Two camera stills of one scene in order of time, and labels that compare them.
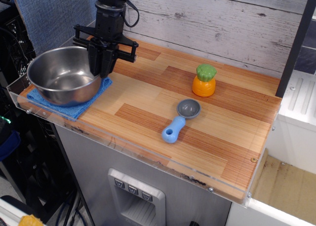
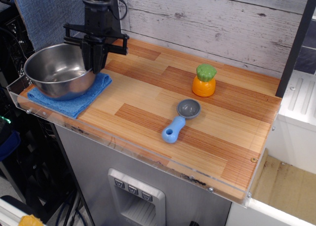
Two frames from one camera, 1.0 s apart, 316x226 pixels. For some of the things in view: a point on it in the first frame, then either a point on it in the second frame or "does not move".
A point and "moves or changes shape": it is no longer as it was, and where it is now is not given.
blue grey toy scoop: x=187 y=108 does not move
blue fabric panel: x=50 y=16 does not move
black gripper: x=106 y=36 → x=101 y=22
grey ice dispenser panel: x=137 y=204 does not move
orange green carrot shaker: x=204 y=84 does not move
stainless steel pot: x=64 y=74 moves or changes shape
